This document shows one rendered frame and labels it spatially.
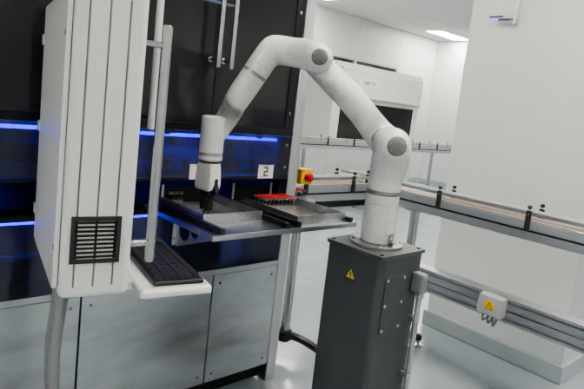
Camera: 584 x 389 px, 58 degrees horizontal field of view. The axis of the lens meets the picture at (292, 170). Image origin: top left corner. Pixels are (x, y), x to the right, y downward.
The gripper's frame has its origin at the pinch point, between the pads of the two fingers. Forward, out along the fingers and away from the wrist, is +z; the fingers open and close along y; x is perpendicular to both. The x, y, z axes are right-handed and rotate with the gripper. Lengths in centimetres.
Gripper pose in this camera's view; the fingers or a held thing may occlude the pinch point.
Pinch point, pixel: (206, 203)
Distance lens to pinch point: 190.2
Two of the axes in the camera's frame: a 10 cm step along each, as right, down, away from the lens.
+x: 7.4, 0.0, 6.7
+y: 6.7, 1.6, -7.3
